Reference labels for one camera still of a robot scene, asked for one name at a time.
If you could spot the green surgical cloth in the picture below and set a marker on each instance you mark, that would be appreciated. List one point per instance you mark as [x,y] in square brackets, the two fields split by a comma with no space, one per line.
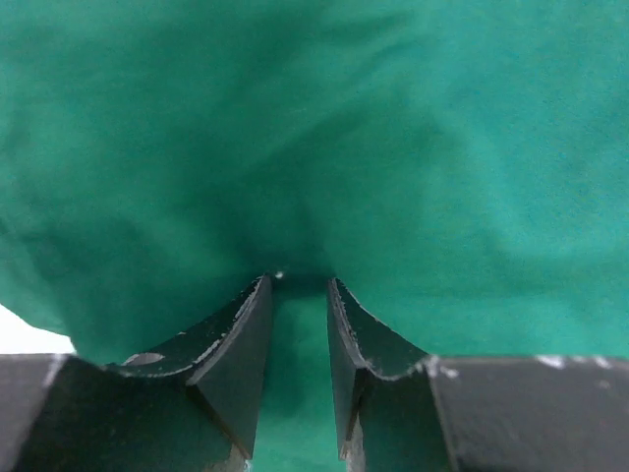
[462,166]

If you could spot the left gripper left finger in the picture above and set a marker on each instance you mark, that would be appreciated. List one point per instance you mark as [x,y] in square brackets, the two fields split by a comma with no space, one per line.
[219,361]

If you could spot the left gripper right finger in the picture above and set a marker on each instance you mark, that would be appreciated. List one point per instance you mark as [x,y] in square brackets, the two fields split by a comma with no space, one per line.
[383,404]

